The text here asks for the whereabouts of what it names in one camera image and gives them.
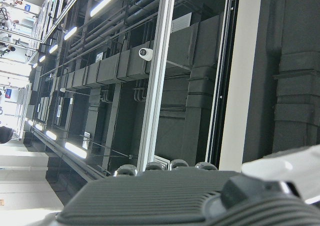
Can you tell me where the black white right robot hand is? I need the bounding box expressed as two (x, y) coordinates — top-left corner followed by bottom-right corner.
(42, 144), (320, 226)

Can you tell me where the white ceiling beam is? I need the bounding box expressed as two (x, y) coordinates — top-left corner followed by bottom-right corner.
(219, 0), (263, 172)

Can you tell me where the aluminium frame beam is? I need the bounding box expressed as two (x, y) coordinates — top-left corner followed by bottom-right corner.
(136, 0), (177, 172)

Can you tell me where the grey ventilation duct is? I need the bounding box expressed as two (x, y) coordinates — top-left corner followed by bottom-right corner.
(64, 47), (151, 90)

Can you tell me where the white dome security camera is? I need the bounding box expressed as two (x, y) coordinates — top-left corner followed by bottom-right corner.
(138, 47), (154, 62)

